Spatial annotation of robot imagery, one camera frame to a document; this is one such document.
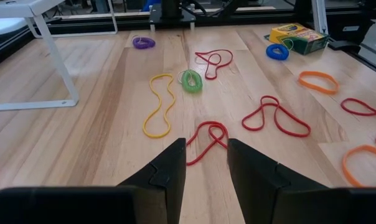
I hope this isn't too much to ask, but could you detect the green coil wristband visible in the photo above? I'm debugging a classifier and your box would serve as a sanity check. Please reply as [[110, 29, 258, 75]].
[[177, 68, 204, 94]]

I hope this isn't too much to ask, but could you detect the orange rubber band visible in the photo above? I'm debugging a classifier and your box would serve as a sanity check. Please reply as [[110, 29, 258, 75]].
[[341, 144, 376, 189], [298, 70, 340, 95]]

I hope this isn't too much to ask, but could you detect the purple coil wristband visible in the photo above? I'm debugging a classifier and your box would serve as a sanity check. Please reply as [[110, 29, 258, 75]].
[[132, 36, 156, 50]]

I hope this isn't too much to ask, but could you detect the blue coil wristband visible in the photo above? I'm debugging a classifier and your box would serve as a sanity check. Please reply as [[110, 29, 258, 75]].
[[265, 43, 290, 62]]

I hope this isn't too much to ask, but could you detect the yellow green crayon box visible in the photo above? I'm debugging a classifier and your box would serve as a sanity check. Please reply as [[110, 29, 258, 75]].
[[263, 22, 330, 56]]

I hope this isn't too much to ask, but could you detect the red rubber band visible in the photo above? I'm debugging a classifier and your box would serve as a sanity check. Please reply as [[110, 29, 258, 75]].
[[186, 121, 230, 167], [194, 49, 234, 81], [241, 95, 312, 138], [340, 97, 376, 153]]

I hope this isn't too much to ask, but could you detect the silver aluminium post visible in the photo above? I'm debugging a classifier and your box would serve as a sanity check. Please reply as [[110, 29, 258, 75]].
[[310, 0, 329, 35]]

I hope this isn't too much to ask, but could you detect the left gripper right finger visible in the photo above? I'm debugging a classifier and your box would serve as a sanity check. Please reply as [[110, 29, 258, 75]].
[[227, 138, 331, 224]]

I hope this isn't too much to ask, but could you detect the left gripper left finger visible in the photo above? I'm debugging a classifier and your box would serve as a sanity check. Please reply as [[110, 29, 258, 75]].
[[117, 138, 188, 224]]

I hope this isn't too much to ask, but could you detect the white perforated shelf riser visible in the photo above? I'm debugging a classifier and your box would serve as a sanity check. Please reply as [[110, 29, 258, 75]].
[[0, 0, 119, 112]]

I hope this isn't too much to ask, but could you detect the yellow rubber band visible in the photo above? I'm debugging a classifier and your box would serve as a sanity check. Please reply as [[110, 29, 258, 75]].
[[142, 73, 177, 139]]

